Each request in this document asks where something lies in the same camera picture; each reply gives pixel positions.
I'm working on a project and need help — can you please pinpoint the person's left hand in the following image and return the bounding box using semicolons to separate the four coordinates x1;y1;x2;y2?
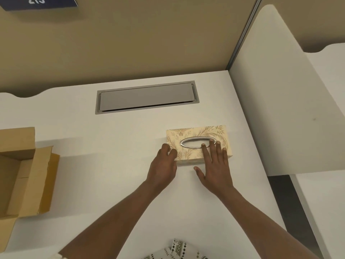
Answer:
147;144;178;190

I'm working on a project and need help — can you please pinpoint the person's right hand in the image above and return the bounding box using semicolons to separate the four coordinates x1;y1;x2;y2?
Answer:
194;141;234;198

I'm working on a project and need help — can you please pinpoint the beige leaf-patterned tissue box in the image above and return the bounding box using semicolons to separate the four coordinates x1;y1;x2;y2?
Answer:
165;125;234;166

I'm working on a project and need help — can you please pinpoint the person's right forearm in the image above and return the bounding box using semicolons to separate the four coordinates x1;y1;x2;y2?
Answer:
215;186;306;259

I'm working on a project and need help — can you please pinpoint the person's left forearm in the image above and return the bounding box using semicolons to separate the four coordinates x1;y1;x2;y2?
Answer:
58;181;165;259

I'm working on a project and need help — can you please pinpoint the person's white patterned clothing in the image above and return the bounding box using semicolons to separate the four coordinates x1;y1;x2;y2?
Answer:
140;238;208;259

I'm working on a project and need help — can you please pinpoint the white desk divider panel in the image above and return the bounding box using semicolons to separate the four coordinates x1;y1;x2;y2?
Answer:
229;4;345;177

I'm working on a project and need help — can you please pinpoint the open brown cardboard box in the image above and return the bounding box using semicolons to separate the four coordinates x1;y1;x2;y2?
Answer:
0;127;60;253

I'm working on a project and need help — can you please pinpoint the grey desk cable hatch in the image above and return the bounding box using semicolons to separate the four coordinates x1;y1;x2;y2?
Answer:
95;80;201;115

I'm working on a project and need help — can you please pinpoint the grey metal partition post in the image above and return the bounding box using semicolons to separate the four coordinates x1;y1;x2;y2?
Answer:
226;0;264;71

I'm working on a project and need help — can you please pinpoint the blue wall sign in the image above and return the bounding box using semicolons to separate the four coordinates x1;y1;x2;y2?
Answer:
0;0;79;12

